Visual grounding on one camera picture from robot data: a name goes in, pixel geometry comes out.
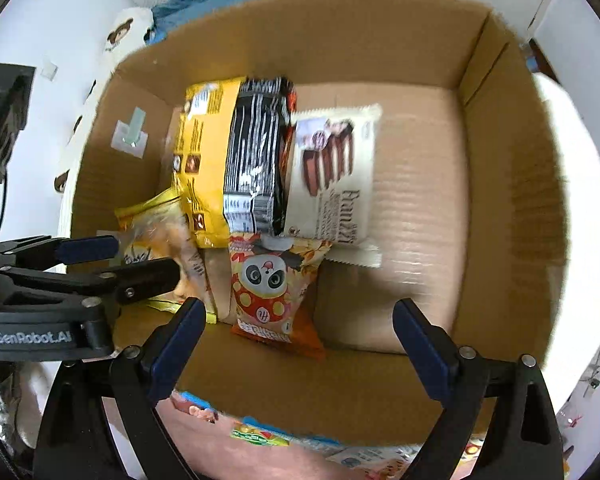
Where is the white blue snack packet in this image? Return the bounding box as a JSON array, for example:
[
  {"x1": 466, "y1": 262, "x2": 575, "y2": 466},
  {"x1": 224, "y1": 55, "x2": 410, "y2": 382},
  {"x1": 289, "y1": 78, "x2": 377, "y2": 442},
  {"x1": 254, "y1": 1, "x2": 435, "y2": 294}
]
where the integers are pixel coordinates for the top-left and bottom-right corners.
[{"x1": 325, "y1": 442, "x2": 422, "y2": 472}]

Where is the silver foil bag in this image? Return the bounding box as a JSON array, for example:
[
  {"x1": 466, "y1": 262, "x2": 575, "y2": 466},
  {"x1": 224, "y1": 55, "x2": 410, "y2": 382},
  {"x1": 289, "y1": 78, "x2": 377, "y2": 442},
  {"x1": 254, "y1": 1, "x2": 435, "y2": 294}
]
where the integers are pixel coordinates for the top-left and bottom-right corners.
[{"x1": 0, "y1": 360, "x2": 33, "y2": 463}]

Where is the orange panda snack packet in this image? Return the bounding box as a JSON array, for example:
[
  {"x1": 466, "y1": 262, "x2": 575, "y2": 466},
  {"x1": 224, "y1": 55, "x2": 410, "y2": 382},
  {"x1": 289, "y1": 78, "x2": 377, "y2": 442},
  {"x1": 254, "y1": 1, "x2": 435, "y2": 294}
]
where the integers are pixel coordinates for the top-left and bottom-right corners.
[{"x1": 228, "y1": 232, "x2": 334, "y2": 362}]

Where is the green label snack packet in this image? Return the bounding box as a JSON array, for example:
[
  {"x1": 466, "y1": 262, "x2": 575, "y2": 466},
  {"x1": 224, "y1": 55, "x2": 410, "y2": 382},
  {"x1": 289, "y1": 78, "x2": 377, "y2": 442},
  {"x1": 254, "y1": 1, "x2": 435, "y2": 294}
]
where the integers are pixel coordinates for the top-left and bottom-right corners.
[{"x1": 230, "y1": 416, "x2": 292, "y2": 449}]

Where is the bear print pillow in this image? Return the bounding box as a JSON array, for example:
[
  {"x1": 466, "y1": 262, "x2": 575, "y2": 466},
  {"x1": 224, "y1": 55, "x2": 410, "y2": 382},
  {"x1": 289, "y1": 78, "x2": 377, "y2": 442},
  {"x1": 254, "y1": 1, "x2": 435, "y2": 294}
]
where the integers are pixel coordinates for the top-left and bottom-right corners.
[{"x1": 55, "y1": 5, "x2": 154, "y2": 211}]

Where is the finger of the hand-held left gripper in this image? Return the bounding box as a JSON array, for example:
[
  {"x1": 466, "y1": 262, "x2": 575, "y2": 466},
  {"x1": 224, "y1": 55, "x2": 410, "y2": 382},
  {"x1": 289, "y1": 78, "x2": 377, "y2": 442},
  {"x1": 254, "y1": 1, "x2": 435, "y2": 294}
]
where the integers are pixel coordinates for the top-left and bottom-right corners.
[
  {"x1": 0, "y1": 257, "x2": 182, "y2": 307},
  {"x1": 0, "y1": 234, "x2": 121, "y2": 273}
]

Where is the pink snack packet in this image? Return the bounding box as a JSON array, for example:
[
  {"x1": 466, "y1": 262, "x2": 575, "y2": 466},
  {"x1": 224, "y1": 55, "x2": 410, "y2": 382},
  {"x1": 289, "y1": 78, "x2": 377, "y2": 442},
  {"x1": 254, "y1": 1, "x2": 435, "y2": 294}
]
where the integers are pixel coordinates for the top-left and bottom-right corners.
[{"x1": 172, "y1": 390, "x2": 219, "y2": 424}]

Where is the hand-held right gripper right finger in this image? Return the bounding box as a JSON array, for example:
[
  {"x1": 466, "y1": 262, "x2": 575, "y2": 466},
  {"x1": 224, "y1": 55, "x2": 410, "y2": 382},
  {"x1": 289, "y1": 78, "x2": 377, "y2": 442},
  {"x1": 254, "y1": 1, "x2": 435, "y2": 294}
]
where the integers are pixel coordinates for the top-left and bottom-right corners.
[{"x1": 392, "y1": 298, "x2": 566, "y2": 480}]

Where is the black snack packet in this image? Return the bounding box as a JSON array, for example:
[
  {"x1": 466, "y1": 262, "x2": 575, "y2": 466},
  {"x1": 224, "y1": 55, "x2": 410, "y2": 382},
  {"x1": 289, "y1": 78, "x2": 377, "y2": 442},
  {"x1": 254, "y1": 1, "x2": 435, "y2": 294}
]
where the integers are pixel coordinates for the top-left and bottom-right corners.
[{"x1": 223, "y1": 76, "x2": 298, "y2": 237}]

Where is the yellow snack packet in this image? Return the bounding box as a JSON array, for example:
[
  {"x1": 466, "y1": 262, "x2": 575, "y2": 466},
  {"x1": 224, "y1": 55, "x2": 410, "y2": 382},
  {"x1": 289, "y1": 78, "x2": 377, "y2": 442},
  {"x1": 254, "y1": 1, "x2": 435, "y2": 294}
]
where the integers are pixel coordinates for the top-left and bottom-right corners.
[{"x1": 172, "y1": 77, "x2": 246, "y2": 251}]

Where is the brown cardboard box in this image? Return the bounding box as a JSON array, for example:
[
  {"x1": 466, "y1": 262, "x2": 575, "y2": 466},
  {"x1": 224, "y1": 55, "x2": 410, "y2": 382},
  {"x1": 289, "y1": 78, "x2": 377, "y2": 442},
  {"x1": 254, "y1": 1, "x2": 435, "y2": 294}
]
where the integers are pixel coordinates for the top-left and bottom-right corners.
[{"x1": 62, "y1": 0, "x2": 568, "y2": 448}]

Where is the white wafer packet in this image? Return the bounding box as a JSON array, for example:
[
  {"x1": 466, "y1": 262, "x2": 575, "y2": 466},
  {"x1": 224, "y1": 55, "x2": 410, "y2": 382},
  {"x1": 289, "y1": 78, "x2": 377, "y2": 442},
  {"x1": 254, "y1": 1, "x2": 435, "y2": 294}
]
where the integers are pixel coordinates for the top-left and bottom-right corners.
[{"x1": 282, "y1": 104, "x2": 384, "y2": 268}]

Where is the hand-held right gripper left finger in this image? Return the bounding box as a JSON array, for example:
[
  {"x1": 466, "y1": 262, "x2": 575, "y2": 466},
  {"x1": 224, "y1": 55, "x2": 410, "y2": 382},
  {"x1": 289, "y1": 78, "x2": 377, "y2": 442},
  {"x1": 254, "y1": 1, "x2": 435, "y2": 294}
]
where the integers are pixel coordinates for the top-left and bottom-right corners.
[{"x1": 32, "y1": 297, "x2": 207, "y2": 480}]

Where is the yellow clear chip bag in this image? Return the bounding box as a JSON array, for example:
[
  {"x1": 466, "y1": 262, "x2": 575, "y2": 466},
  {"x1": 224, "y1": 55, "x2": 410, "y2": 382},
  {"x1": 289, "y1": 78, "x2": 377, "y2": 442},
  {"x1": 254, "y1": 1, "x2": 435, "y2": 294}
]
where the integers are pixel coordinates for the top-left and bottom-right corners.
[{"x1": 115, "y1": 187, "x2": 219, "y2": 325}]

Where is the white wall fitting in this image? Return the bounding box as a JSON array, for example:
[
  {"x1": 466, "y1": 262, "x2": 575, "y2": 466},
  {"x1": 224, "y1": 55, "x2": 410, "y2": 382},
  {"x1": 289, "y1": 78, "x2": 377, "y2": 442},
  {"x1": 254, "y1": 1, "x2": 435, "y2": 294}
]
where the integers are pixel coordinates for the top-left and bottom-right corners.
[{"x1": 577, "y1": 332, "x2": 600, "y2": 402}]

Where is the striped bed sheet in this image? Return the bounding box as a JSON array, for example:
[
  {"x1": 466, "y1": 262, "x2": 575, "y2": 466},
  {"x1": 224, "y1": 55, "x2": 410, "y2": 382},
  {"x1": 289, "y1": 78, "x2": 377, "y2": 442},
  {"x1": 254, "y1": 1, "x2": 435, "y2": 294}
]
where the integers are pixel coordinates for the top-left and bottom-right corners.
[{"x1": 529, "y1": 74, "x2": 600, "y2": 401}]

